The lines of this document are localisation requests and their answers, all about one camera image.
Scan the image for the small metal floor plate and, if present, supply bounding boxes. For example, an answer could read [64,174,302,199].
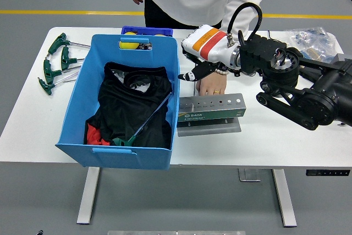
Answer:
[238,168,261,183]

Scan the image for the large green T-handle hex key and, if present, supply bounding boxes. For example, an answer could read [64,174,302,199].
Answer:
[111,91,173,147]

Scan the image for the large yellow ball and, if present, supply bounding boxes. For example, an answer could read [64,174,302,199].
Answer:
[118,31,139,50]

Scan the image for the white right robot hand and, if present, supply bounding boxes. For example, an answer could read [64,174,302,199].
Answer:
[177,24,240,82]

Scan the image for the person's left hand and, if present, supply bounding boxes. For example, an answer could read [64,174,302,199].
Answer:
[198,71,228,97]

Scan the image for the white table leg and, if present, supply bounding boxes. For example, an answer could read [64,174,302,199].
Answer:
[76,166,101,225]
[271,168,298,227]

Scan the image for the black garment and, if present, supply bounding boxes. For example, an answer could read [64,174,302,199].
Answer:
[83,61,174,148]

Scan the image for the black table control panel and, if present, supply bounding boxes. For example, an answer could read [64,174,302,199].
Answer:
[305,168,351,177]

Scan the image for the grey box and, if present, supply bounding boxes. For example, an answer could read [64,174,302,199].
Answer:
[331,53,352,64]

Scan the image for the tan resistor strip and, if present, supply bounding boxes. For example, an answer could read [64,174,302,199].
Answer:
[299,47,321,60]

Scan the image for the grey metal hex key stand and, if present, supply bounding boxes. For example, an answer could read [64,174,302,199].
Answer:
[175,93,246,138]

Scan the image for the red cloth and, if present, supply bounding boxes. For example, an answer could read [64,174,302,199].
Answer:
[86,124,111,146]

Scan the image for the dark blue plastic bin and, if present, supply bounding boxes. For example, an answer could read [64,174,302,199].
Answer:
[120,25,174,37]

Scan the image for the light blue storage box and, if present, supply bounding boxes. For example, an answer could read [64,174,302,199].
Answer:
[54,34,181,170]

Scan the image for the clear bag of blue resistors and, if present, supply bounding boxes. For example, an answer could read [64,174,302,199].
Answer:
[285,26,338,59]

